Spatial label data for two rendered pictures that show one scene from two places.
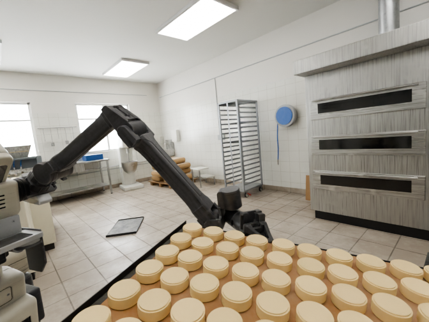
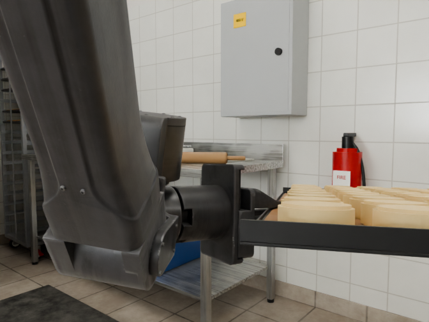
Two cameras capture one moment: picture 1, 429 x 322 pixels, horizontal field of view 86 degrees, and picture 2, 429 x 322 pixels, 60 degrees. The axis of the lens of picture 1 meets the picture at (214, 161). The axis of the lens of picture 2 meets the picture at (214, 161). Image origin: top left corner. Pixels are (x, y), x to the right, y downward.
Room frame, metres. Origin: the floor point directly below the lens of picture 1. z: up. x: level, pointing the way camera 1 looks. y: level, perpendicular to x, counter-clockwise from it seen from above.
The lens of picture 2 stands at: (0.69, 0.31, 1.06)
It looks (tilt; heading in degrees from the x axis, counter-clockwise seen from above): 5 degrees down; 261
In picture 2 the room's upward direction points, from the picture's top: straight up
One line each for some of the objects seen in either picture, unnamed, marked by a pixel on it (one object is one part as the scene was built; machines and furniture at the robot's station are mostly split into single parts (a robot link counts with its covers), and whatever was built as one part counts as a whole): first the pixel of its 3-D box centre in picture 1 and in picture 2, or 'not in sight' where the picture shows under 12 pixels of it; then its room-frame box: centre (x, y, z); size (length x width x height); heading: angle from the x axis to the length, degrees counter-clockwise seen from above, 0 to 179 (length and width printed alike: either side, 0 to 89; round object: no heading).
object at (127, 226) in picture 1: (126, 225); not in sight; (3.31, 1.39, 0.02); 0.60 x 0.40 x 0.03; 7
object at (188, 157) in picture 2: not in sight; (195, 157); (0.48, -1.75, 0.91); 0.56 x 0.06 x 0.06; 161
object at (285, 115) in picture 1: (286, 135); not in sight; (4.24, -1.36, 1.10); 0.41 x 0.15 x 1.10; 42
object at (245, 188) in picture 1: (240, 147); not in sight; (4.59, -0.55, 0.93); 0.64 x 0.51 x 1.78; 135
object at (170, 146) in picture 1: (166, 149); not in sight; (7.15, 1.43, 0.92); 1.00 x 0.36 x 1.11; 42
